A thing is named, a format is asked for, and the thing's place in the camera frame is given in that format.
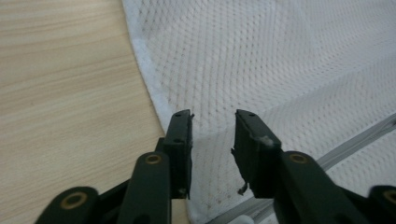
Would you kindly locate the white mesh laundry bag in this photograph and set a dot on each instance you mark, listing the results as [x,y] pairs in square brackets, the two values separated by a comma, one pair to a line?
[249,62]

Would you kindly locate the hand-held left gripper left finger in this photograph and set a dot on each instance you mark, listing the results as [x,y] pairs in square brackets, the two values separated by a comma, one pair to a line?
[179,155]

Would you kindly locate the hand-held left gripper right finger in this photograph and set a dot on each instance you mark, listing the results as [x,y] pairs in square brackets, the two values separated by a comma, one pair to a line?
[253,155]

